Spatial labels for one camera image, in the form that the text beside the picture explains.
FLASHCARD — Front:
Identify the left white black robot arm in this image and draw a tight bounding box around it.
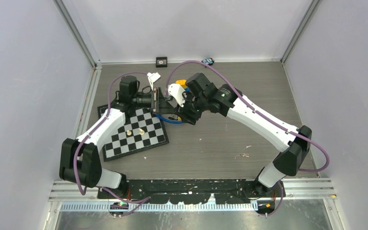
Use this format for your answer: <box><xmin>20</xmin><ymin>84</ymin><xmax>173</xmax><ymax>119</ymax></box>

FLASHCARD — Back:
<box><xmin>59</xmin><ymin>72</ymin><xmax>169</xmax><ymax>198</ymax></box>

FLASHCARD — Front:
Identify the blue yellow toy car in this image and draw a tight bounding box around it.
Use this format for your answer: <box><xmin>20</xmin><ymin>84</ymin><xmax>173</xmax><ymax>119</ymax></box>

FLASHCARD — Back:
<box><xmin>175</xmin><ymin>80</ymin><xmax>190</xmax><ymax>92</ymax></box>

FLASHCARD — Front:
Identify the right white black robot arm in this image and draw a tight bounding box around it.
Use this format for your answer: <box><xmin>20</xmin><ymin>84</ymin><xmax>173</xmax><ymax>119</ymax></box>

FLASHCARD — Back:
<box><xmin>167</xmin><ymin>73</ymin><xmax>312</xmax><ymax>197</ymax></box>

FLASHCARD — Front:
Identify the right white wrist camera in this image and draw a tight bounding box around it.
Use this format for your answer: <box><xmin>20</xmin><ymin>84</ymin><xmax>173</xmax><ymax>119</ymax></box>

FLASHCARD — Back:
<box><xmin>167</xmin><ymin>83</ymin><xmax>185</xmax><ymax>107</ymax></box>

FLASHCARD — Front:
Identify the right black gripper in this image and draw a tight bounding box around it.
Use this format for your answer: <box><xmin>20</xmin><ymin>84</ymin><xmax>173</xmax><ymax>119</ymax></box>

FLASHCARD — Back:
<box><xmin>173</xmin><ymin>90</ymin><xmax>207</xmax><ymax>125</ymax></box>

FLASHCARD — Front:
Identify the purple cable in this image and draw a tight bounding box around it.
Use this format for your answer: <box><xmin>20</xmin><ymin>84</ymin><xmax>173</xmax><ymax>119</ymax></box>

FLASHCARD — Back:
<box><xmin>73</xmin><ymin>71</ymin><xmax>154</xmax><ymax>217</ymax></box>
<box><xmin>165</xmin><ymin>60</ymin><xmax>330</xmax><ymax>218</ymax></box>

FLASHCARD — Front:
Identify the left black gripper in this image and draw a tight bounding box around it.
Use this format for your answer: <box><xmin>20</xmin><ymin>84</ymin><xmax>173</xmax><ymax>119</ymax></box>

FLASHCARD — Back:
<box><xmin>132</xmin><ymin>88</ymin><xmax>174</xmax><ymax>115</ymax></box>

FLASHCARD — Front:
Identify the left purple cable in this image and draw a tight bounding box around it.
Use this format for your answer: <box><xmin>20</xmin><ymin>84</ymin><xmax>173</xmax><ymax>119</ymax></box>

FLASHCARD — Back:
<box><xmin>73</xmin><ymin>71</ymin><xmax>154</xmax><ymax>217</ymax></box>

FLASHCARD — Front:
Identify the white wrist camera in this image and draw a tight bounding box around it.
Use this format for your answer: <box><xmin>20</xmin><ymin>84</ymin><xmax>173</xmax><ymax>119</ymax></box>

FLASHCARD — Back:
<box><xmin>147</xmin><ymin>72</ymin><xmax>161</xmax><ymax>90</ymax></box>
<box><xmin>167</xmin><ymin>83</ymin><xmax>185</xmax><ymax>107</ymax></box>

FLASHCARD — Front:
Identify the small black square box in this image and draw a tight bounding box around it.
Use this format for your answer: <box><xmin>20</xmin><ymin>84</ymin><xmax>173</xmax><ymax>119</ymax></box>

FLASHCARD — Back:
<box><xmin>155</xmin><ymin>57</ymin><xmax>168</xmax><ymax>68</ymax></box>

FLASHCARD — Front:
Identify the blue ring hoop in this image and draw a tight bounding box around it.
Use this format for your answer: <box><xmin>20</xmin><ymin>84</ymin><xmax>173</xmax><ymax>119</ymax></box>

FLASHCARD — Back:
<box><xmin>153</xmin><ymin>113</ymin><xmax>183</xmax><ymax>124</ymax></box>

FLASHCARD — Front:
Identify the black blue owl toy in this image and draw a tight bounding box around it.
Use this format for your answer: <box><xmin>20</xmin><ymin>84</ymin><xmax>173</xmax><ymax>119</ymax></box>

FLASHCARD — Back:
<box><xmin>201</xmin><ymin>57</ymin><xmax>215</xmax><ymax>66</ymax></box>

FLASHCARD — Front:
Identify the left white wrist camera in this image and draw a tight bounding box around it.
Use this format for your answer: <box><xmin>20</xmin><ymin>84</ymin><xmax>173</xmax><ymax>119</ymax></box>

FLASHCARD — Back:
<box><xmin>147</xmin><ymin>72</ymin><xmax>161</xmax><ymax>90</ymax></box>

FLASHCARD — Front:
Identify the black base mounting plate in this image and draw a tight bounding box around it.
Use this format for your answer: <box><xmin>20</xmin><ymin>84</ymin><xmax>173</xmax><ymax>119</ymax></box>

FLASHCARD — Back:
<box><xmin>97</xmin><ymin>179</ymin><xmax>285</xmax><ymax>205</ymax></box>

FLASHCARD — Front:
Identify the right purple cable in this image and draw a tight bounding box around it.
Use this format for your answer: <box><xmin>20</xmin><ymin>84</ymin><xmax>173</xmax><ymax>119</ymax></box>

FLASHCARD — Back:
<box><xmin>165</xmin><ymin>60</ymin><xmax>330</xmax><ymax>218</ymax></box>

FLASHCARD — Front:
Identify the perforated metal rail strip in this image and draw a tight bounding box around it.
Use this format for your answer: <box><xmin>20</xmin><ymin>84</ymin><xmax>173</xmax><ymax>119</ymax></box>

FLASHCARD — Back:
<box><xmin>59</xmin><ymin>201</ymin><xmax>258</xmax><ymax>212</ymax></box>

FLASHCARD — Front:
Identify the black white chessboard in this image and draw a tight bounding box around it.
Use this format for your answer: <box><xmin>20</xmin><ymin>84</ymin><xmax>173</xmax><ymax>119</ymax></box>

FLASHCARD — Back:
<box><xmin>102</xmin><ymin>108</ymin><xmax>169</xmax><ymax>161</ymax></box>

